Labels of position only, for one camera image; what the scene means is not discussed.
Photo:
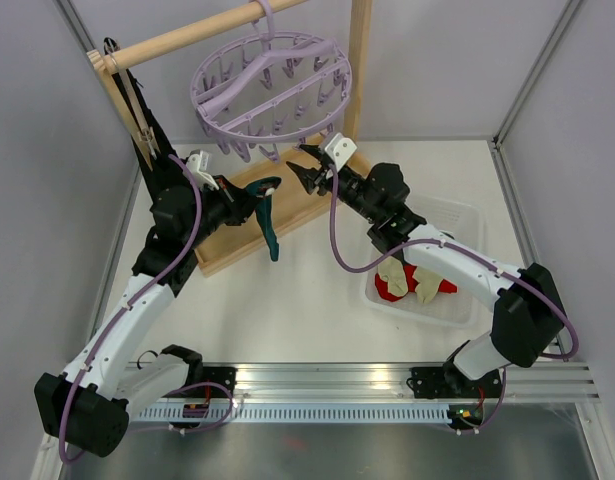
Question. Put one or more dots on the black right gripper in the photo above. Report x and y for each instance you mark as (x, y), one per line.
(310, 178)

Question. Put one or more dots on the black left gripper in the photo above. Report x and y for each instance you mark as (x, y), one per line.
(238, 202)

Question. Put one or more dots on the green christmas sock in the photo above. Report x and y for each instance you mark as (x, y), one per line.
(263, 189)

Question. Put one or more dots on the purple round clip hanger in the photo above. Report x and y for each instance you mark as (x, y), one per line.
(273, 86)

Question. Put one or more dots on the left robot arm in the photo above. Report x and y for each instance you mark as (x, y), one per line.
(91, 403)

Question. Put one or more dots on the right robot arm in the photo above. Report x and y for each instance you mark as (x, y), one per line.
(527, 311)

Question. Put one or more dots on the black shorts on hanger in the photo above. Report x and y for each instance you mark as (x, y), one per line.
(165, 174)

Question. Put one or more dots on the cream sock left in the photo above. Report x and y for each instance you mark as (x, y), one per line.
(393, 280)

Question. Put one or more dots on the cream sock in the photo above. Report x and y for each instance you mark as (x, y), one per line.
(428, 283)
(393, 280)

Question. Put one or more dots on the cream sock right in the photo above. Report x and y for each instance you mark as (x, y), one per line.
(428, 283)

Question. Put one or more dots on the red sock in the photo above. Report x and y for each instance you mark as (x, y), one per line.
(412, 285)

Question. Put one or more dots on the wooden rack top rod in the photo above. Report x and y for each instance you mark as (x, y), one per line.
(184, 36)

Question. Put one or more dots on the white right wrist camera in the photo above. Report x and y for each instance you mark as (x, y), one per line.
(338, 148)

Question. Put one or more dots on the wooden rack right post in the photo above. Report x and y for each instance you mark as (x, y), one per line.
(358, 45)

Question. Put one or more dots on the wooden rack post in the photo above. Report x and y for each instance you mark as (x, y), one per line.
(358, 45)
(111, 81)

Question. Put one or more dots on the aluminium mounting rail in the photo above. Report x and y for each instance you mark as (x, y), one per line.
(569, 382)

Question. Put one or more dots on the wooden rack left post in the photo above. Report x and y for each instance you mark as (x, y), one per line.
(111, 81)

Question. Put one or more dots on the white slotted cable duct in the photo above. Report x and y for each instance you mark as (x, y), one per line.
(299, 413)

